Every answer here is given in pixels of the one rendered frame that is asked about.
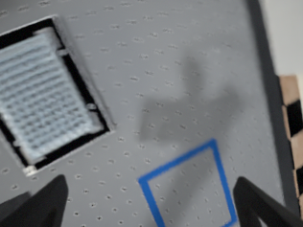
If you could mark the clear well plate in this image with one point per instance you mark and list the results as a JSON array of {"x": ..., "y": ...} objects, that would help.
[{"x": 37, "y": 104}]

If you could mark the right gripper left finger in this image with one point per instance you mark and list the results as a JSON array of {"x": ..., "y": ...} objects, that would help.
[{"x": 44, "y": 209}]

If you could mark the blue tape rectangle outline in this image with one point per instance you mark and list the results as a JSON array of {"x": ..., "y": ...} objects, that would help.
[{"x": 141, "y": 180}]

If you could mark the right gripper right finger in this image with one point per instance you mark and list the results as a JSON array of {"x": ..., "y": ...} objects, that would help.
[{"x": 253, "y": 204}]

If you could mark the light grey base plate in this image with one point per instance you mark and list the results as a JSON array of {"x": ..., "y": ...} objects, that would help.
[{"x": 166, "y": 75}]

